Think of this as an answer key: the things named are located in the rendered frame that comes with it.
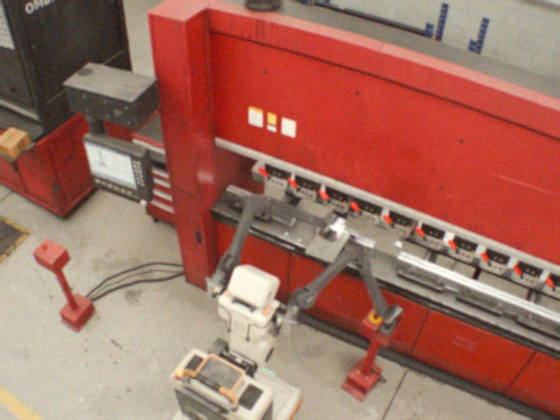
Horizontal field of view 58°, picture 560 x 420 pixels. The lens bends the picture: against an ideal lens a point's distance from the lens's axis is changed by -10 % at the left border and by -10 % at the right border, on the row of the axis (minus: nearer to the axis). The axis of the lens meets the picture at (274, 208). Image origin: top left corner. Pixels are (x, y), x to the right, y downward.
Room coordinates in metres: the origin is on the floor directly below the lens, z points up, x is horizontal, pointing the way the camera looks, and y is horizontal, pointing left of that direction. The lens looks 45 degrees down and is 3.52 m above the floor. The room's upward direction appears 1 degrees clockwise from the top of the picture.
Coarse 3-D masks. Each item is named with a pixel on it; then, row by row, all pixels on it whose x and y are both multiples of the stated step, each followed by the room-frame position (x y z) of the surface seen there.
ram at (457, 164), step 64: (256, 64) 2.56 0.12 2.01; (320, 64) 2.39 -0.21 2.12; (256, 128) 2.56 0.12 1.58; (320, 128) 2.37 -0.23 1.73; (384, 128) 2.21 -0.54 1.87; (448, 128) 2.07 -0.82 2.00; (512, 128) 1.93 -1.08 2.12; (384, 192) 2.19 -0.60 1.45; (448, 192) 2.03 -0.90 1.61; (512, 192) 1.88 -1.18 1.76; (512, 256) 1.82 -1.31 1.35
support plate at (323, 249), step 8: (344, 232) 2.29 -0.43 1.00; (320, 240) 2.22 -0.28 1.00; (344, 240) 2.23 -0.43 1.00; (312, 248) 2.16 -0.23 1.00; (320, 248) 2.16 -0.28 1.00; (328, 248) 2.16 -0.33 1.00; (336, 248) 2.16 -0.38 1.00; (320, 256) 2.10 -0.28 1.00; (328, 256) 2.10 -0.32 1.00; (336, 256) 2.10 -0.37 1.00
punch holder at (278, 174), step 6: (264, 162) 2.53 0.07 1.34; (264, 168) 2.53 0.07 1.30; (270, 168) 2.51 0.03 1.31; (276, 168) 2.49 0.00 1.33; (270, 174) 2.51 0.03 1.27; (276, 174) 2.49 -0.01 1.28; (282, 174) 2.47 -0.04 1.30; (288, 174) 2.48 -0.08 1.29; (264, 180) 2.52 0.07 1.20; (270, 180) 2.51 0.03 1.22; (276, 180) 2.49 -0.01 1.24; (282, 180) 2.47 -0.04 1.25; (276, 186) 2.49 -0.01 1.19; (282, 186) 2.47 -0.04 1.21; (288, 186) 2.50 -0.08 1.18
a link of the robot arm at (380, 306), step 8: (368, 264) 1.80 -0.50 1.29; (360, 272) 1.81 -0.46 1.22; (368, 272) 1.80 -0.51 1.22; (368, 280) 1.78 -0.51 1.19; (368, 288) 1.77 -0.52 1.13; (376, 288) 1.77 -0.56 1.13; (376, 296) 1.74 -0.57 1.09; (376, 304) 1.72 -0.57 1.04; (384, 304) 1.73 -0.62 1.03; (376, 312) 1.72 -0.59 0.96; (384, 312) 1.70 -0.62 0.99
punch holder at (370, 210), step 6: (360, 204) 2.24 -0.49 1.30; (366, 204) 2.22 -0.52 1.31; (372, 204) 2.21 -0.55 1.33; (360, 210) 2.24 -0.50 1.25; (366, 210) 2.22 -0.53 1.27; (372, 210) 2.21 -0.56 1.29; (378, 210) 2.19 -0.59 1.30; (366, 216) 2.21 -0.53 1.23; (372, 216) 2.20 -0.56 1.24; (378, 216) 2.19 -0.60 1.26; (366, 222) 2.21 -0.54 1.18; (372, 222) 2.20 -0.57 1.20
